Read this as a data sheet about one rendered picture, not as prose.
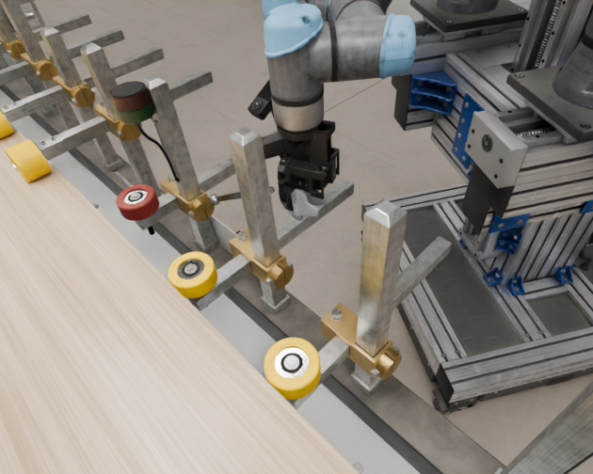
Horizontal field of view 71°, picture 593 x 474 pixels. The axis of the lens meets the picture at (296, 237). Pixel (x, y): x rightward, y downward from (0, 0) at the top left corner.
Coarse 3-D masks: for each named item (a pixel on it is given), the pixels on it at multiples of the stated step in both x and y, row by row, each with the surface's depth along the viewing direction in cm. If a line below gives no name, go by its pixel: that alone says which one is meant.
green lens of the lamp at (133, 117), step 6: (150, 102) 72; (144, 108) 71; (150, 108) 72; (120, 114) 71; (126, 114) 70; (132, 114) 70; (138, 114) 71; (144, 114) 71; (150, 114) 72; (126, 120) 71; (132, 120) 71; (138, 120) 71; (144, 120) 72
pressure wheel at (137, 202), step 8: (136, 184) 89; (144, 184) 89; (120, 192) 88; (128, 192) 87; (136, 192) 88; (144, 192) 87; (152, 192) 87; (120, 200) 86; (128, 200) 86; (136, 200) 86; (144, 200) 85; (152, 200) 86; (120, 208) 84; (128, 208) 84; (136, 208) 84; (144, 208) 85; (152, 208) 86; (128, 216) 85; (136, 216) 85; (144, 216) 86; (152, 232) 94
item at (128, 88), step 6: (120, 84) 72; (126, 84) 71; (132, 84) 71; (138, 84) 71; (114, 90) 70; (120, 90) 70; (126, 90) 70; (132, 90) 70; (138, 90) 69; (114, 96) 69; (120, 96) 68; (126, 96) 68; (138, 108) 70; (156, 114) 74; (156, 120) 76; (138, 126) 75; (144, 132) 76; (150, 138) 77; (156, 144) 79; (162, 150) 80; (168, 162) 82; (174, 174) 85
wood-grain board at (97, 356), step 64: (0, 192) 92; (64, 192) 90; (0, 256) 78; (64, 256) 77; (128, 256) 76; (0, 320) 68; (64, 320) 67; (128, 320) 66; (192, 320) 65; (0, 384) 60; (64, 384) 59; (128, 384) 59; (192, 384) 58; (256, 384) 57; (0, 448) 54; (64, 448) 53; (128, 448) 53; (192, 448) 52; (256, 448) 52; (320, 448) 51
